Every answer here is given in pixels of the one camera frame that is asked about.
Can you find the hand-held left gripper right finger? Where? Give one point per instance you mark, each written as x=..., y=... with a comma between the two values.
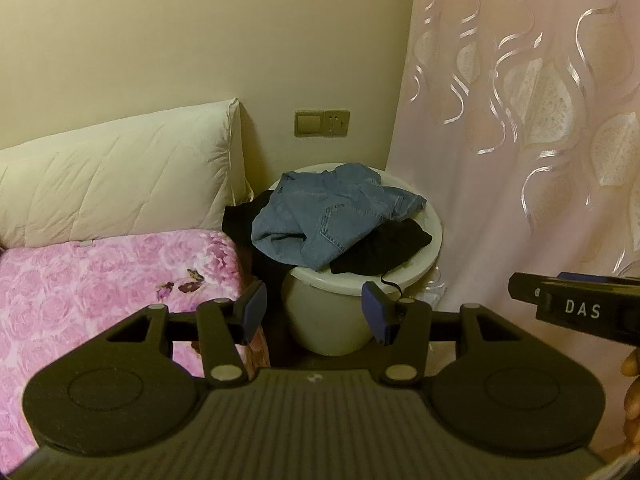
x=375, y=310

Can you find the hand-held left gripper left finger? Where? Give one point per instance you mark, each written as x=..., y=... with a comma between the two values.
x=253, y=307

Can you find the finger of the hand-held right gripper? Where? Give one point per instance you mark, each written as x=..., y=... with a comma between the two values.
x=522, y=287

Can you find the white plastic bucket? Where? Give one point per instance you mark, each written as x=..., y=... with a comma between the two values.
x=330, y=310

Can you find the blue denim jeans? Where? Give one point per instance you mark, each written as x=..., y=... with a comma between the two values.
x=325, y=215

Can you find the person's right hand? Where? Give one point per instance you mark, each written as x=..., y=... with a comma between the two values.
x=632, y=405

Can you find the black garment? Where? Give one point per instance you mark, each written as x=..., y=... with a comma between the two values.
x=385, y=247

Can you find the pink patterned curtain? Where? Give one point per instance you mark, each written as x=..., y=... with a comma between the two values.
x=500, y=160

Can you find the pink floral blanket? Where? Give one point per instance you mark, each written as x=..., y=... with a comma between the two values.
x=85, y=300

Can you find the white quilted pillow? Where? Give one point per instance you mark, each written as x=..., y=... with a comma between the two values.
x=115, y=175

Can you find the gold wall socket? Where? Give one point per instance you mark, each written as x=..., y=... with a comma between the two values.
x=336, y=122

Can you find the gold wall switch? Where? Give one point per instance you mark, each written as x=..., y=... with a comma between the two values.
x=308, y=123

